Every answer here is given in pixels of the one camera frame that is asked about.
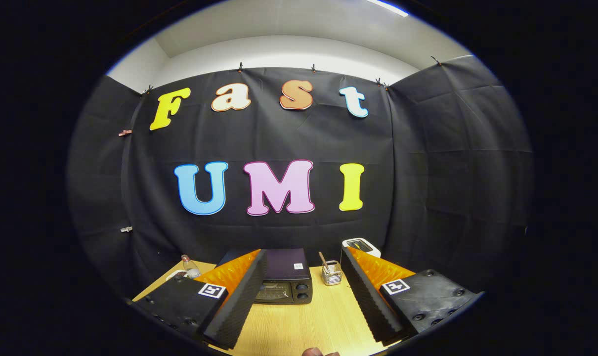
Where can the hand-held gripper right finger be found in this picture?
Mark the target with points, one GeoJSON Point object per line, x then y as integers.
{"type": "Point", "coordinates": [368, 301]}

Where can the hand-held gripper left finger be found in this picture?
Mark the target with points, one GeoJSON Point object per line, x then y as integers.
{"type": "Point", "coordinates": [242, 301]}

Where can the black toaster oven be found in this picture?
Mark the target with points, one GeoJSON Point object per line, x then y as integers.
{"type": "Point", "coordinates": [284, 262]}

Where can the white bread toaster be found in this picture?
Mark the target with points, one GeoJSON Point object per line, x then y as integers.
{"type": "Point", "coordinates": [361, 243]}

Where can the clear plastic water bottle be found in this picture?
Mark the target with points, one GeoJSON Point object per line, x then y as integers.
{"type": "Point", "coordinates": [190, 269]}

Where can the wooden stick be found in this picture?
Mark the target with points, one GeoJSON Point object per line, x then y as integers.
{"type": "Point", "coordinates": [323, 260]}

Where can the clear wrapped packet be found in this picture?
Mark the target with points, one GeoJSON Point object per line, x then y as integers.
{"type": "Point", "coordinates": [176, 274]}

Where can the black backdrop cloth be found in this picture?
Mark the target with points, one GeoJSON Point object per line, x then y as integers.
{"type": "Point", "coordinates": [279, 138]}

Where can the row of small black clips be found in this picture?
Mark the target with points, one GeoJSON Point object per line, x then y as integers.
{"type": "Point", "coordinates": [240, 66]}

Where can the ceiling light strip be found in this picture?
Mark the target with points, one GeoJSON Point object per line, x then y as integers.
{"type": "Point", "coordinates": [388, 7]}

